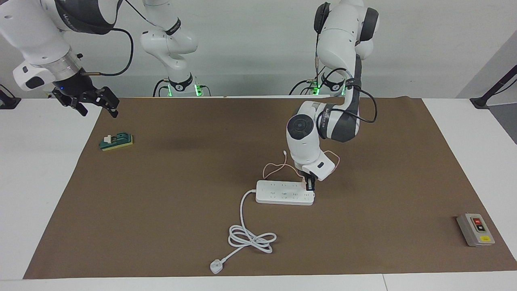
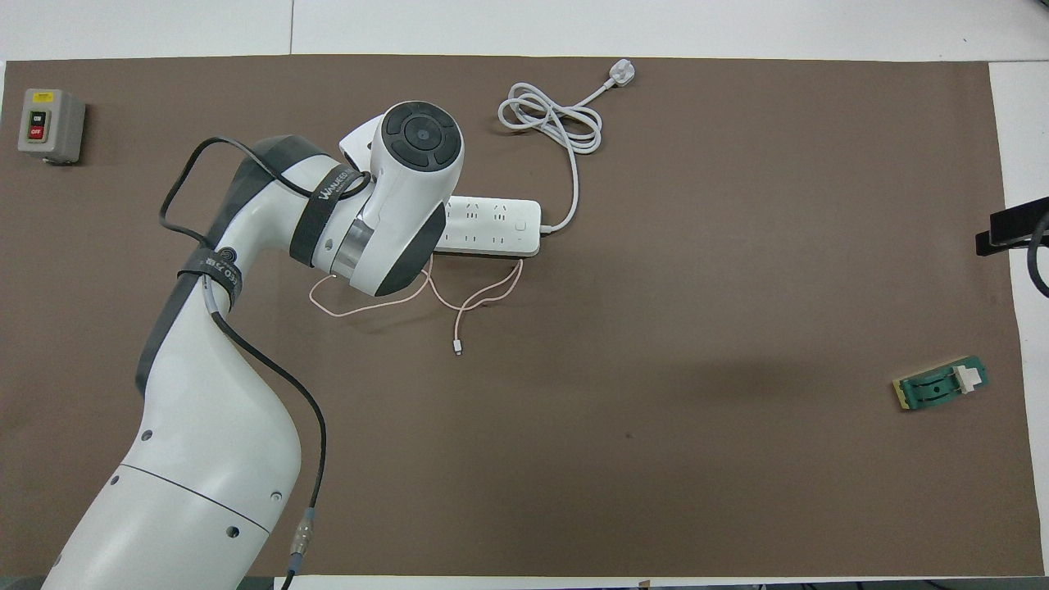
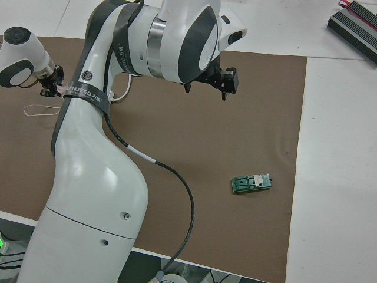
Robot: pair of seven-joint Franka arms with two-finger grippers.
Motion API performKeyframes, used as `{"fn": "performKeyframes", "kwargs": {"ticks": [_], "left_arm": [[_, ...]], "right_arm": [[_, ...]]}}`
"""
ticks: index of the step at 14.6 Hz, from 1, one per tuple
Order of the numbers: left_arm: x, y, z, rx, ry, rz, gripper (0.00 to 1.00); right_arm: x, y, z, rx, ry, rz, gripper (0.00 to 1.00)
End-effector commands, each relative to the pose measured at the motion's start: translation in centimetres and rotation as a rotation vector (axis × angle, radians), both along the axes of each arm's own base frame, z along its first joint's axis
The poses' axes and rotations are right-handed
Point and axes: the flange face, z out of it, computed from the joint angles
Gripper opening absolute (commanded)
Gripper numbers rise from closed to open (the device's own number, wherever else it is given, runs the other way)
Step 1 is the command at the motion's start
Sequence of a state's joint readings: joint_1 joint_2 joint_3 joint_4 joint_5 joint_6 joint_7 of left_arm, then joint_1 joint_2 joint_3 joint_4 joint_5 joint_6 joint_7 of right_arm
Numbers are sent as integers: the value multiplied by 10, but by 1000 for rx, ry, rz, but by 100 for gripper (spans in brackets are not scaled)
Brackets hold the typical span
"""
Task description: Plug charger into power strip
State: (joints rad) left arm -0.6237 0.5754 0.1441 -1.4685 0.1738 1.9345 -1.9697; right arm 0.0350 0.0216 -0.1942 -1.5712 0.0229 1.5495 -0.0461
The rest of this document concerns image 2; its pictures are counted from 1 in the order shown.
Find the white power strip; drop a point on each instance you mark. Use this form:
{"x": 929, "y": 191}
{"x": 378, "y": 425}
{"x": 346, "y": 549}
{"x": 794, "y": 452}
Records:
{"x": 508, "y": 225}

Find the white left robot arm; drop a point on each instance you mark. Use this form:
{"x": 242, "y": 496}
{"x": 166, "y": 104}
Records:
{"x": 205, "y": 410}

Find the brown table mat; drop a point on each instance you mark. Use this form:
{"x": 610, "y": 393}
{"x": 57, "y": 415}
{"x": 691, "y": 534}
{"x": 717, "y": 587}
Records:
{"x": 574, "y": 410}

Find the green knife switch block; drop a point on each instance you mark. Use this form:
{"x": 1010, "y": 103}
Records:
{"x": 934, "y": 387}

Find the grey switch box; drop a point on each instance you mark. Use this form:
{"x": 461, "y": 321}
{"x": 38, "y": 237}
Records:
{"x": 57, "y": 127}

